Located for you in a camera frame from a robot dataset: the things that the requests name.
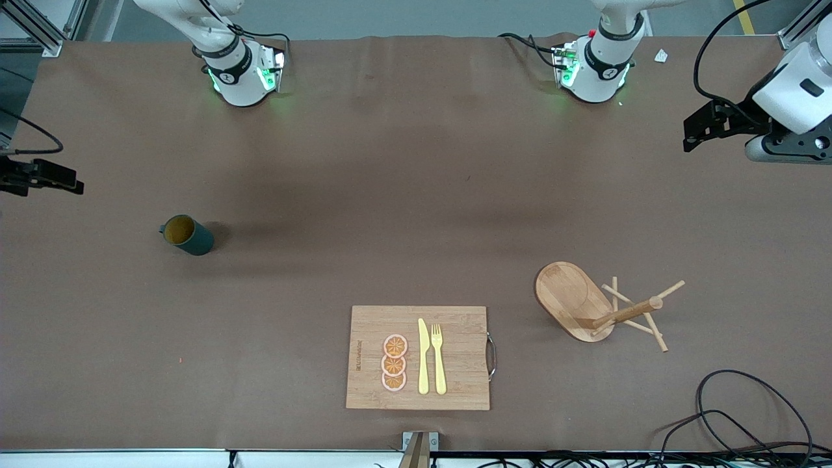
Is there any dark teal ribbed mug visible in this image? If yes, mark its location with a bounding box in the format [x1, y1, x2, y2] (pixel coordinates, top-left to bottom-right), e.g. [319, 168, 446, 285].
[159, 214, 215, 256]

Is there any wooden mug tree stand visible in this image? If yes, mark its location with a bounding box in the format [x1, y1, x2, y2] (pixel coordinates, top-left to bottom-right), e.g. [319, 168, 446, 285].
[534, 261, 686, 353]

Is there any bamboo cutting board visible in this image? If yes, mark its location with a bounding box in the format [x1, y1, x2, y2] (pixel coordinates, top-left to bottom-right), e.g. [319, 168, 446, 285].
[346, 305, 490, 411]

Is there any yellow plastic fork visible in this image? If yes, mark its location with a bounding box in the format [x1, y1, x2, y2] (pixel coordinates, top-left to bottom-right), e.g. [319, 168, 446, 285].
[431, 323, 448, 396]

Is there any yellow plastic knife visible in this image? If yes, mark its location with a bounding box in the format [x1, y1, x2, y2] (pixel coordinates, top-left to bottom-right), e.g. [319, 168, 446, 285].
[417, 318, 430, 395]

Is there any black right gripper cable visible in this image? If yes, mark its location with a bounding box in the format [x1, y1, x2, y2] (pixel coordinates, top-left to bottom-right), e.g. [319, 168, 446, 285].
[0, 107, 64, 155]

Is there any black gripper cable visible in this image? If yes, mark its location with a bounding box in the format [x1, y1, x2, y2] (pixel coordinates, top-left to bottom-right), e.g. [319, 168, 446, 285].
[692, 0, 774, 108]
[0, 107, 64, 155]

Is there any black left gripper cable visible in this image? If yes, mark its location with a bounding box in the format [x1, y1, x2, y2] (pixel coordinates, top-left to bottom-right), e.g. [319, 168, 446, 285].
[692, 0, 774, 108]

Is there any aluminium frame profile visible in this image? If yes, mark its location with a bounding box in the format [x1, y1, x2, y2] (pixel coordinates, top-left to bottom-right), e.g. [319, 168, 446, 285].
[777, 0, 832, 51]
[0, 0, 88, 58]

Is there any black left arm base cable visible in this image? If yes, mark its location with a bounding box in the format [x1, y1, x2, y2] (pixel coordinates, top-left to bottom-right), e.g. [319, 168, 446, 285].
[497, 31, 563, 71]

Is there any black arm base cable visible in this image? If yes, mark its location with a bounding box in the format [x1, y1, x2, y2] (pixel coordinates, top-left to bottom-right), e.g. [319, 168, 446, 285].
[234, 23, 291, 66]
[497, 31, 563, 71]

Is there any black right arm base cable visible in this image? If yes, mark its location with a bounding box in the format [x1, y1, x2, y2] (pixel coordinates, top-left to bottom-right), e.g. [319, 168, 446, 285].
[234, 23, 291, 66]

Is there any black looped cable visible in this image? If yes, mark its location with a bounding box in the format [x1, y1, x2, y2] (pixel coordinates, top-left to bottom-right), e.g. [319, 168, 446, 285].
[695, 369, 814, 456]

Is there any black trailing cable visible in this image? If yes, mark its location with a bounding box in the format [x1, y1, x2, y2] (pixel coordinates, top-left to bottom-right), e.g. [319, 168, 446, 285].
[650, 408, 832, 468]

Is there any white table edge rail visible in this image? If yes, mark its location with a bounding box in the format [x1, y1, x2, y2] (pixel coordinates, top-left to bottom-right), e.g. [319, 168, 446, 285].
[0, 450, 832, 468]

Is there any metal bracket with wooden strut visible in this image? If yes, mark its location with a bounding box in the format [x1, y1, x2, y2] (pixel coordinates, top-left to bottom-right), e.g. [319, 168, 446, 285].
[398, 431, 440, 468]

